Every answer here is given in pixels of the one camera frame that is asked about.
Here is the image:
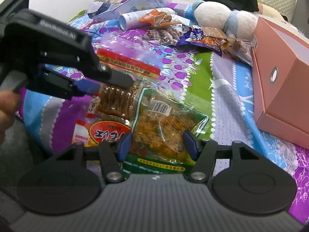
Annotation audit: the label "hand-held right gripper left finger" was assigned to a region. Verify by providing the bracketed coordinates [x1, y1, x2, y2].
[51, 132, 133, 183]

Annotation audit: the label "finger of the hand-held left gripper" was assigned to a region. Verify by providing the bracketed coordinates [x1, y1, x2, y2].
[36, 68, 101, 100]
[96, 63, 135, 89]

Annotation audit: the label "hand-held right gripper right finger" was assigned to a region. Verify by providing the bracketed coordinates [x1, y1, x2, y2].
[182, 130, 263, 183]

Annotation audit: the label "brown cracker packet red label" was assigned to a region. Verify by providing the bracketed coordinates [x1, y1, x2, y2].
[72, 82, 143, 151]

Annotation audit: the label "green-edged snack packet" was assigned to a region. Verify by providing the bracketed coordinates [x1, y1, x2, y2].
[122, 87, 209, 175]

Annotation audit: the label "white snack packet brown contents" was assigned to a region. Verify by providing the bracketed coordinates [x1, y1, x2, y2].
[142, 24, 192, 47]

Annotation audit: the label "blue noodle snack packet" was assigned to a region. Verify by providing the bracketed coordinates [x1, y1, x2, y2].
[176, 25, 228, 58]

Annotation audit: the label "pink cardboard box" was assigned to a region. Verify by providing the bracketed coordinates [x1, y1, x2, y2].
[251, 14, 309, 150]

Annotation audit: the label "person's left hand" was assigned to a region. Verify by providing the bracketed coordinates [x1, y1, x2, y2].
[0, 91, 22, 146]

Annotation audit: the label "clear packet red stripe label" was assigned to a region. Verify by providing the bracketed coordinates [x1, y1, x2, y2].
[97, 35, 162, 82]

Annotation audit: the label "white tube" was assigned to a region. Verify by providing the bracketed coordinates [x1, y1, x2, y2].
[119, 7, 177, 31]

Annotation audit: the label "floral bed sheet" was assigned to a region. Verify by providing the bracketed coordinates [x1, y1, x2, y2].
[14, 1, 309, 223]

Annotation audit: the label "white and blue plush toy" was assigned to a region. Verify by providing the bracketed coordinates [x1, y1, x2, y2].
[192, 0, 259, 40]

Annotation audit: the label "pink and beige pillow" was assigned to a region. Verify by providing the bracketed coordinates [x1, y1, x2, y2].
[257, 3, 283, 23]

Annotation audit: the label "white shelf unit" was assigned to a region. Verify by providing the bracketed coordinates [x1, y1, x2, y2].
[296, 0, 309, 25]

